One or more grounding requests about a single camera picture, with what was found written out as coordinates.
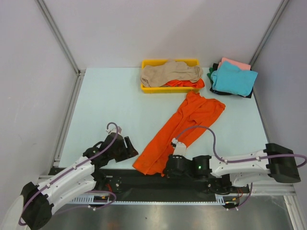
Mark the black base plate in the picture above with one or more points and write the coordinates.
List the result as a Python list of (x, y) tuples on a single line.
[(131, 181)]

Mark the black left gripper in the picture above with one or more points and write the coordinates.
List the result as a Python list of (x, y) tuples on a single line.
[(130, 152)]

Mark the white slotted cable duct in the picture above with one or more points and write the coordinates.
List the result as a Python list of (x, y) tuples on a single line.
[(184, 198)]

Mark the light blue folded t-shirt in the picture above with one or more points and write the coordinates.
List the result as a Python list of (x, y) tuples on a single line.
[(233, 79)]

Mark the yellow plastic tray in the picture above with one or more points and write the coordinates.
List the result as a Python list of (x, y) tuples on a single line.
[(167, 89)]

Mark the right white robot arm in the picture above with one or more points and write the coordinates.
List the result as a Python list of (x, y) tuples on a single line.
[(275, 162)]

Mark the aluminium frame post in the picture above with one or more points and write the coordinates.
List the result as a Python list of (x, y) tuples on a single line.
[(78, 73), (272, 25)]

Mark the black folded t-shirt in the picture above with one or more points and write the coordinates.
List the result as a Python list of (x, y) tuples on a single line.
[(248, 94)]

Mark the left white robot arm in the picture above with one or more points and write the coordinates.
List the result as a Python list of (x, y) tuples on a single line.
[(43, 200)]

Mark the beige t-shirt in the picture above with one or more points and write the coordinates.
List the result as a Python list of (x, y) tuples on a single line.
[(159, 75)]

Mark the green folded t-shirt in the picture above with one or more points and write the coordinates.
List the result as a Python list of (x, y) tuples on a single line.
[(211, 74)]

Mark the orange t-shirt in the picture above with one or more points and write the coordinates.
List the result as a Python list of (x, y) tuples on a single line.
[(186, 83), (195, 110)]

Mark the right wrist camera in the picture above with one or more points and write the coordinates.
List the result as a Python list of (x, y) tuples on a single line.
[(179, 147)]

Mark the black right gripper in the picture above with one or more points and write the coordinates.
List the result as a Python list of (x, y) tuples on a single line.
[(169, 168)]

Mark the pink folded t-shirt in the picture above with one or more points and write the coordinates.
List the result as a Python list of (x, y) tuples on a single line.
[(242, 66)]

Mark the right aluminium frame post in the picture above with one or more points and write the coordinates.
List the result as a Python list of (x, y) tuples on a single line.
[(272, 25)]

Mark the orange t-shirt in tray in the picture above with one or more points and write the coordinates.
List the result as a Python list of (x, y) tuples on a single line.
[(186, 83)]

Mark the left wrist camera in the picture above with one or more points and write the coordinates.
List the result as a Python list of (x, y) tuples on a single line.
[(113, 131)]

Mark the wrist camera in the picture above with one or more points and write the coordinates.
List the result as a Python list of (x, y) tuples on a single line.
[(179, 147), (113, 131)]

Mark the left aluminium frame post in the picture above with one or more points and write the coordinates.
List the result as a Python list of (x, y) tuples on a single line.
[(78, 73)]

